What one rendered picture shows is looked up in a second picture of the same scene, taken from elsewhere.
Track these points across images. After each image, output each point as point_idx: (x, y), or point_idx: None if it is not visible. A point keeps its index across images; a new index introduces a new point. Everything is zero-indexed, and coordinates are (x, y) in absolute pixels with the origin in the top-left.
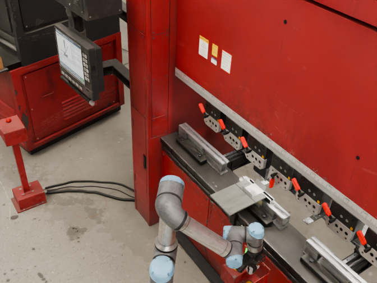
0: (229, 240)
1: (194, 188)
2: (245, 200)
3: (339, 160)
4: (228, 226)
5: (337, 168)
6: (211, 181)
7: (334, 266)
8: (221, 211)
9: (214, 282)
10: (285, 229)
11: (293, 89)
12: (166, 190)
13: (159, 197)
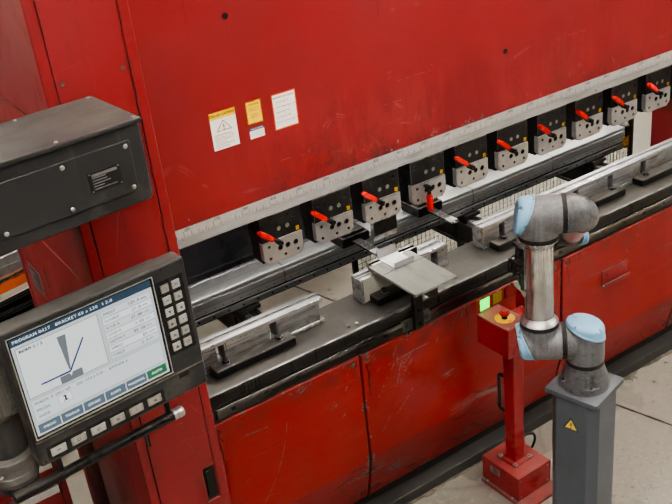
0: None
1: (322, 383)
2: (420, 265)
3: (489, 76)
4: None
5: (490, 87)
6: (341, 329)
7: None
8: (389, 343)
9: (403, 497)
10: None
11: (411, 45)
12: (558, 197)
13: (572, 205)
